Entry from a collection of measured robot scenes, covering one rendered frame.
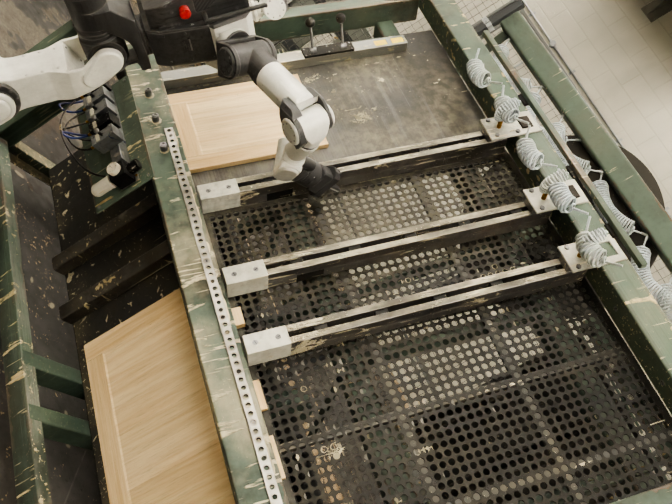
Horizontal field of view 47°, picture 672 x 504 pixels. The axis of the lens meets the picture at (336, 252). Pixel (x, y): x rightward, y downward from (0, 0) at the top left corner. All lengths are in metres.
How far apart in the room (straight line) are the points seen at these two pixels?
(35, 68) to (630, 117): 6.14
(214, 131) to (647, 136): 5.51
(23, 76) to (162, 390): 1.02
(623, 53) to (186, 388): 6.29
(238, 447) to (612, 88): 6.36
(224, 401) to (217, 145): 0.96
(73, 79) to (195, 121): 0.53
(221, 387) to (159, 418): 0.44
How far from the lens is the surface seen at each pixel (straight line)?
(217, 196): 2.44
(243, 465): 2.01
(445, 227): 2.45
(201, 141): 2.68
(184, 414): 2.44
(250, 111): 2.78
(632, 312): 2.40
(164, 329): 2.59
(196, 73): 2.90
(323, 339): 2.17
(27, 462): 2.50
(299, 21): 3.17
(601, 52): 8.03
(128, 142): 2.70
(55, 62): 2.42
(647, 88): 7.84
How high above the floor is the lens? 1.71
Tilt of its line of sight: 12 degrees down
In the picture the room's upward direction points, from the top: 60 degrees clockwise
